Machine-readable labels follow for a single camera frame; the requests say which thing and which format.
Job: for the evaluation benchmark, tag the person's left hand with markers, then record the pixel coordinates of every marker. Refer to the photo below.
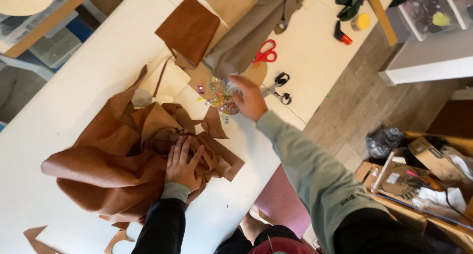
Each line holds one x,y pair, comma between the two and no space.
181,169

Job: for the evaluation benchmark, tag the person's right hand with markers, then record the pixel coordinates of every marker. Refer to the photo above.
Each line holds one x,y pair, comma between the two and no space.
253,100

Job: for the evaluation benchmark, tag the person's right fingers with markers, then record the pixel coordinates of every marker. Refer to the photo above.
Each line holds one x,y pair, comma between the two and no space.
237,88

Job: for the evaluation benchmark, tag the large brown leather piece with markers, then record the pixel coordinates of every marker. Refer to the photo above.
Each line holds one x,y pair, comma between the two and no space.
111,165

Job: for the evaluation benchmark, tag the pile of colourful sewing clips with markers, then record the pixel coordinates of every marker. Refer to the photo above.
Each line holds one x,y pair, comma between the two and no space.
220,97

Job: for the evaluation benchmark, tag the grey leather sheet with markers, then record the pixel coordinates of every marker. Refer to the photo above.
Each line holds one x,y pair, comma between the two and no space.
247,36

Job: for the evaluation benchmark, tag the cream paper pattern sheet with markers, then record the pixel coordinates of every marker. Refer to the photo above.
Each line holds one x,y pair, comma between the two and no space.
168,82

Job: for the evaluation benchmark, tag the folded brown leather sheet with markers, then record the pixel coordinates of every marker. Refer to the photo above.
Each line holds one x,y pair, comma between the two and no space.
188,28

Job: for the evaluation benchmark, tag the tan cardboard sheet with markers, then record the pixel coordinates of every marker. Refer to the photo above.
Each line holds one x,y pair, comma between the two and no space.
231,3

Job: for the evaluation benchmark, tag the black tool with orange tip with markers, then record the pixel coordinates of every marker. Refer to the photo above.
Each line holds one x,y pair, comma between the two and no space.
342,34

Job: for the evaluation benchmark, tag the pink stool seat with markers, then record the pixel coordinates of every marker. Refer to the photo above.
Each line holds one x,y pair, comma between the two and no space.
281,198

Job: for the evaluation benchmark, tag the yellow lid jar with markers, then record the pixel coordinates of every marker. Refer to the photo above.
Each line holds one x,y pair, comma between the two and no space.
361,22

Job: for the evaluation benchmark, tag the dark green and black bag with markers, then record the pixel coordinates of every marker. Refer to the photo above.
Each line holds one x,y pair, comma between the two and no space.
349,3

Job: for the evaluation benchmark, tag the person's leg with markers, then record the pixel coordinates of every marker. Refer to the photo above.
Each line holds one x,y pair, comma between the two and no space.
255,228

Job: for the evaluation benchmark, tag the black plastic bag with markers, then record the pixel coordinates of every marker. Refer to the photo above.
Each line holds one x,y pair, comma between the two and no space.
382,141

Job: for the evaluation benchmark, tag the person's black shorts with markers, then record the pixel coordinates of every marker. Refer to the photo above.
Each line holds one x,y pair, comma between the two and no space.
236,244

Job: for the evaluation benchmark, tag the wooden table edge beam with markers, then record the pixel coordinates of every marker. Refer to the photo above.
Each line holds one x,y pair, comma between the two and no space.
382,17

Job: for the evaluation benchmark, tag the white cabinet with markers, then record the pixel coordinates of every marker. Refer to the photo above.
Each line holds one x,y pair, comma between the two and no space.
428,58

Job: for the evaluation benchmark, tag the curved brown leather scrap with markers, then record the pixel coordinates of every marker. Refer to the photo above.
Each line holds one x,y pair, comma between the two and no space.
116,241

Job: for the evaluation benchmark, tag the cardboard box full of scraps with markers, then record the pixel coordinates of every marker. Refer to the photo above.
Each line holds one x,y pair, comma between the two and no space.
417,180

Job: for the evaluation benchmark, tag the clear plastic storage box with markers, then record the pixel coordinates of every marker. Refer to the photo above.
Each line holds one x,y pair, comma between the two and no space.
430,10

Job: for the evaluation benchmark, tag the wooden frame shelf with bins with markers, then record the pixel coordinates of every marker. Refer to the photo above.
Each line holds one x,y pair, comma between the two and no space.
55,40

